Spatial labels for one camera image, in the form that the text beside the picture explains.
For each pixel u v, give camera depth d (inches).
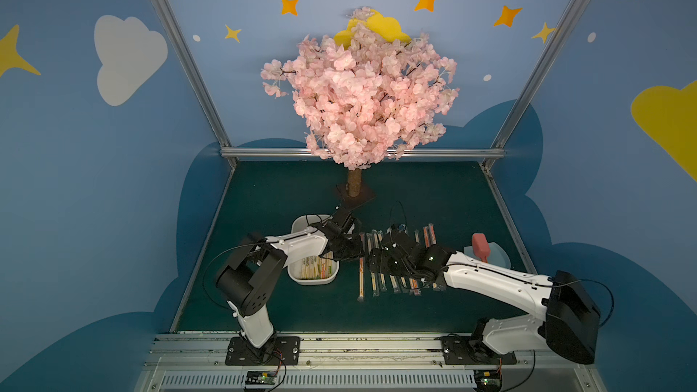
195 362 29.1
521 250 39.1
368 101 27.9
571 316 16.3
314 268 34.8
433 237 38.6
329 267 34.9
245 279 18.3
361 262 35.1
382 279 34.7
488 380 28.8
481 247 36.7
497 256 36.9
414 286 33.9
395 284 34.6
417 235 38.7
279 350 28.9
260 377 28.3
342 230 29.0
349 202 42.5
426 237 38.7
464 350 28.9
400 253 24.4
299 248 22.4
